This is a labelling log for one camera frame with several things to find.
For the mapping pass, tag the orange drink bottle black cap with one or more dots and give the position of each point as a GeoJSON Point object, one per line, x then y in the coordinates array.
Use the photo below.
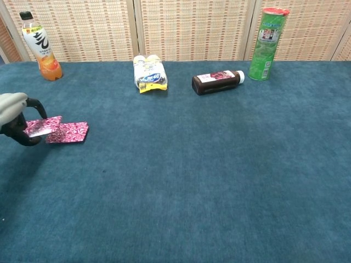
{"type": "Point", "coordinates": [46, 63]}

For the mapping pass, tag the blue felt table mat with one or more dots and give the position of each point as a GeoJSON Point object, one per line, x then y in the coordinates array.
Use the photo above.
{"type": "Point", "coordinates": [192, 178]}

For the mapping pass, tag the woven bamboo screen panel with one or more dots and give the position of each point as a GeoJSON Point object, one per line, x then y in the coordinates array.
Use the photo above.
{"type": "Point", "coordinates": [192, 27]}
{"type": "Point", "coordinates": [310, 27]}
{"type": "Point", "coordinates": [82, 27]}
{"type": "Point", "coordinates": [345, 53]}

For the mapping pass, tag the green chips can red lid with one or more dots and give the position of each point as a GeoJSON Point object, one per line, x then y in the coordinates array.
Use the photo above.
{"type": "Point", "coordinates": [263, 49]}

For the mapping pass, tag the white yellow tissue pack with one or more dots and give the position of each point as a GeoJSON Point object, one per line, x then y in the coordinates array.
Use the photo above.
{"type": "Point", "coordinates": [149, 74]}

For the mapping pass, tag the dark juice bottle white cap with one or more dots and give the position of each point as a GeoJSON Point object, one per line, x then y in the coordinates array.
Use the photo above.
{"type": "Point", "coordinates": [214, 82]}

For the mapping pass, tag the pink patterned pouch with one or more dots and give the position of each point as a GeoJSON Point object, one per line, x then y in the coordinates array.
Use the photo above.
{"type": "Point", "coordinates": [71, 132]}

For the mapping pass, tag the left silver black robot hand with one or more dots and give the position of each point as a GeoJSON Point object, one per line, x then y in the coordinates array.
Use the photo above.
{"type": "Point", "coordinates": [11, 107]}

